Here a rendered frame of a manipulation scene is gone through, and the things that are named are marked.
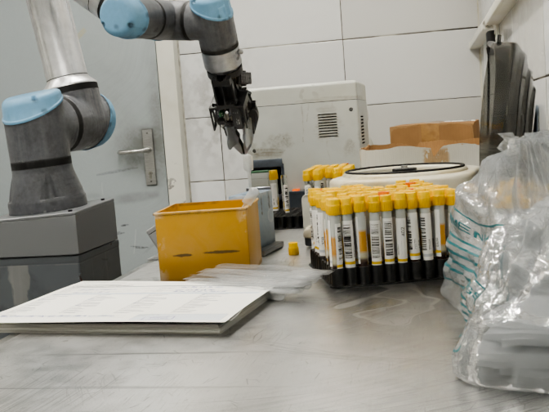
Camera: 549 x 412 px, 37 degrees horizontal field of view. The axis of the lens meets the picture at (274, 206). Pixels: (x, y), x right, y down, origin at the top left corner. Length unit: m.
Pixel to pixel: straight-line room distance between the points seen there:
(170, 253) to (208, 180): 2.22
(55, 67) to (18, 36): 1.87
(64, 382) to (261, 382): 0.18
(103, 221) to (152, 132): 1.74
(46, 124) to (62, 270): 0.28
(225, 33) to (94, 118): 0.34
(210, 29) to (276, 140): 0.48
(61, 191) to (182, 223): 0.50
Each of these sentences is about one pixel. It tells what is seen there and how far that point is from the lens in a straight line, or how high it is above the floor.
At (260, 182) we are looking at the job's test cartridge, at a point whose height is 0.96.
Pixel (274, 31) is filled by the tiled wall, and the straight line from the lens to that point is 3.32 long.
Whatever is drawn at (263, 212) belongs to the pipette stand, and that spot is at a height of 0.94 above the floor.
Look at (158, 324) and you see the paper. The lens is 0.88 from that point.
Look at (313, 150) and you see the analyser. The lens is 1.95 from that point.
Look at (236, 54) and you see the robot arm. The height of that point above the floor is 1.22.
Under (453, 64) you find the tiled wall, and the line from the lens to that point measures 3.25.
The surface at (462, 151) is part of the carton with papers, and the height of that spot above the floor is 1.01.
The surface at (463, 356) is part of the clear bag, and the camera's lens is 0.66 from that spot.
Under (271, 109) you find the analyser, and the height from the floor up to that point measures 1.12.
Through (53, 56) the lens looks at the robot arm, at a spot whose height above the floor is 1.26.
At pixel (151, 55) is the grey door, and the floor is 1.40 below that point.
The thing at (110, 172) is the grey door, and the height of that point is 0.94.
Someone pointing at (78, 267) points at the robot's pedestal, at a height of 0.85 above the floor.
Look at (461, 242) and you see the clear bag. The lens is 0.87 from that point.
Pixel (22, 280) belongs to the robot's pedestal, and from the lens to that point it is 1.61.
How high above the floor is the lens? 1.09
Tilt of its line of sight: 6 degrees down
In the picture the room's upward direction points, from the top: 4 degrees counter-clockwise
